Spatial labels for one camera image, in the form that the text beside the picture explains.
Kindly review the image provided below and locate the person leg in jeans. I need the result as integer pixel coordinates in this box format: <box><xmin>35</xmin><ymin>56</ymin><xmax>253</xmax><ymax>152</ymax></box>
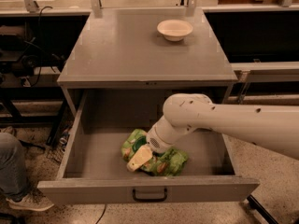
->
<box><xmin>0</xmin><ymin>133</ymin><xmax>30</xmax><ymax>203</ymax></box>

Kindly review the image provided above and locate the black drawer handle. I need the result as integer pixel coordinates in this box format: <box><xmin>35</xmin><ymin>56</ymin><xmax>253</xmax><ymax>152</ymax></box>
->
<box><xmin>132</xmin><ymin>189</ymin><xmax>168</xmax><ymax>203</ymax></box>

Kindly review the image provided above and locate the black cable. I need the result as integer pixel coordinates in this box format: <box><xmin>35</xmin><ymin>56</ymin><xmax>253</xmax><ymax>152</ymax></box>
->
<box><xmin>18</xmin><ymin>6</ymin><xmax>64</xmax><ymax>88</ymax></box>

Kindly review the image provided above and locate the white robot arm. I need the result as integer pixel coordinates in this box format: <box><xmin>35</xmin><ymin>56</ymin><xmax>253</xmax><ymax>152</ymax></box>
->
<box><xmin>127</xmin><ymin>93</ymin><xmax>299</xmax><ymax>172</ymax></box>

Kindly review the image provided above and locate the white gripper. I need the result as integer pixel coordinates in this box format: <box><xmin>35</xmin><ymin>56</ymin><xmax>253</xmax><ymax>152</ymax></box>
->
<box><xmin>127</xmin><ymin>117</ymin><xmax>195</xmax><ymax>172</ymax></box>

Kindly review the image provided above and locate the dark machine on shelf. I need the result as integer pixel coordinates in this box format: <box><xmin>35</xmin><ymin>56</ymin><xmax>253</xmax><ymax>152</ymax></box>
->
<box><xmin>0</xmin><ymin>24</ymin><xmax>39</xmax><ymax>77</ymax></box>

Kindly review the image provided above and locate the green rice chip bag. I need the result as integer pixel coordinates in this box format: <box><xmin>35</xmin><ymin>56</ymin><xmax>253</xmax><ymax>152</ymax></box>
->
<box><xmin>121</xmin><ymin>129</ymin><xmax>189</xmax><ymax>176</ymax></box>

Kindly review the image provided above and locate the white sneaker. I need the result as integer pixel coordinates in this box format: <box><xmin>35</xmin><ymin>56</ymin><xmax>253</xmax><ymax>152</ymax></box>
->
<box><xmin>7</xmin><ymin>190</ymin><xmax>54</xmax><ymax>212</ymax></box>

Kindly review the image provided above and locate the white paper bowl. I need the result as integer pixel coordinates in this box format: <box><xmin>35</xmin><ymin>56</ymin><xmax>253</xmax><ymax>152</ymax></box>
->
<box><xmin>157</xmin><ymin>20</ymin><xmax>193</xmax><ymax>42</ymax></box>

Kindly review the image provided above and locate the black floor bar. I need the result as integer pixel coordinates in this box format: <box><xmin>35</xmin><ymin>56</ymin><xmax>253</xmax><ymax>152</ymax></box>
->
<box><xmin>247</xmin><ymin>195</ymin><xmax>278</xmax><ymax>224</ymax></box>

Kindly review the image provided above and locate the grey open drawer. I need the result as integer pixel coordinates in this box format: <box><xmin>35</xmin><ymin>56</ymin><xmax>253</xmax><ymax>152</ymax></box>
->
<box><xmin>38</xmin><ymin>89</ymin><xmax>259</xmax><ymax>204</ymax></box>

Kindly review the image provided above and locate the grey cabinet counter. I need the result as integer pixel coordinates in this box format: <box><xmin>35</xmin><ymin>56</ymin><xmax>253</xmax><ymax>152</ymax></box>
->
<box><xmin>57</xmin><ymin>6</ymin><xmax>239</xmax><ymax>117</ymax></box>

